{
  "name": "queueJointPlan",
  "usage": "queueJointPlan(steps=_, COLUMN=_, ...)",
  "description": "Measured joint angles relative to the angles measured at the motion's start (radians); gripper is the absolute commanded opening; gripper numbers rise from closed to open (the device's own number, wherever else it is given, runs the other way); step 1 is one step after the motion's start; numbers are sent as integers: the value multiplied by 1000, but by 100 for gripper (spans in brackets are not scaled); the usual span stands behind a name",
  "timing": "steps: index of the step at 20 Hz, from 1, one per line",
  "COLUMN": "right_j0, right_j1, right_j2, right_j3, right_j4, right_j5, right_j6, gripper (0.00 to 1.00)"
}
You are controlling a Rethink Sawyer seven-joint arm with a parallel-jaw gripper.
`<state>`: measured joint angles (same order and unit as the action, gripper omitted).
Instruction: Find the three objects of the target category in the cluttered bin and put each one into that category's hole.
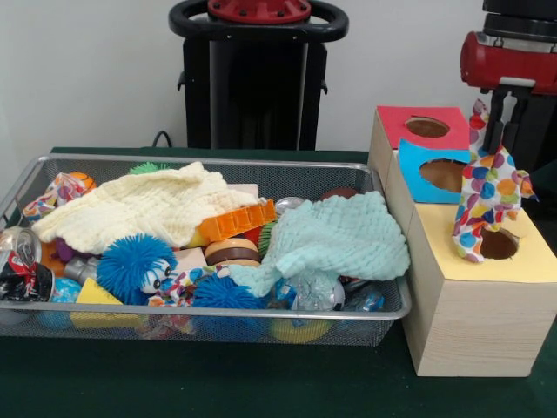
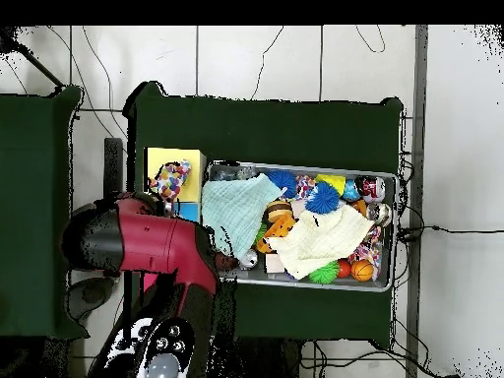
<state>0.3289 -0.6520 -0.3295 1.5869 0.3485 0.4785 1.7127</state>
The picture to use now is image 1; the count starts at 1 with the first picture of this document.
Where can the wooden three-hole box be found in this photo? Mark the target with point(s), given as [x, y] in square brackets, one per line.
[474, 305]

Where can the yellow foam wedge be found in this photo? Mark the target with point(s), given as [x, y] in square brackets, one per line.
[95, 294]

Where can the orange plastic toy block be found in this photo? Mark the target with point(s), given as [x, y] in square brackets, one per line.
[239, 220]

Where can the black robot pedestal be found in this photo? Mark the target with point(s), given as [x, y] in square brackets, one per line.
[257, 87]

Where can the cream waffle cloth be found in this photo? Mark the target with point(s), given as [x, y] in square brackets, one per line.
[130, 204]

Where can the crushed soda can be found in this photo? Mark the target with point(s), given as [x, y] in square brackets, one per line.
[22, 270]

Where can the blue spiky ball with eyes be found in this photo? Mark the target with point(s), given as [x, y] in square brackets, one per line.
[130, 265]

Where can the dark green table cloth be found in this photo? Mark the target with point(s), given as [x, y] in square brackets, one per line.
[261, 383]

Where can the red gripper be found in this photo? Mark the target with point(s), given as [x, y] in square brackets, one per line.
[505, 65]

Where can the green spiky ball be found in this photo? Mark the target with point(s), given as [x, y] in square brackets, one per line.
[143, 167]

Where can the polka-dot cloth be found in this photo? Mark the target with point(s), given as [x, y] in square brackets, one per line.
[487, 196]
[52, 196]

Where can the mint green waffle cloth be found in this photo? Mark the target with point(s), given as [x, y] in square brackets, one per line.
[339, 235]

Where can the shallow mesh bin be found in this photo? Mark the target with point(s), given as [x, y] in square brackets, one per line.
[304, 183]

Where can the toy burger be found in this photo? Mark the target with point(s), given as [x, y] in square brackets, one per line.
[232, 254]

